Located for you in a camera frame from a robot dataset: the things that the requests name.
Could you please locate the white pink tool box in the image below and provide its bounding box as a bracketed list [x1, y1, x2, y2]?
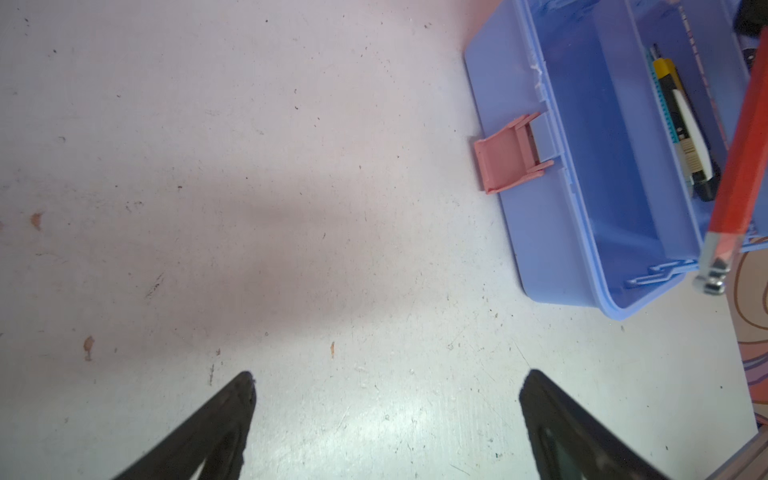
[464, 1, 751, 320]

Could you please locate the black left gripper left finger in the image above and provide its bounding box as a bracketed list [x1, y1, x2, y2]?
[117, 371, 257, 479]

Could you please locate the red sleeved hex key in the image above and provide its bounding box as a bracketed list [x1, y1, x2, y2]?
[695, 24, 767, 295]

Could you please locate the yellow black utility knife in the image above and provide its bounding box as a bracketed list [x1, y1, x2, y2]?
[649, 44, 721, 202]

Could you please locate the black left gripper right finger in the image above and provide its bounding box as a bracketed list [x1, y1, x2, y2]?
[519, 369, 665, 479]

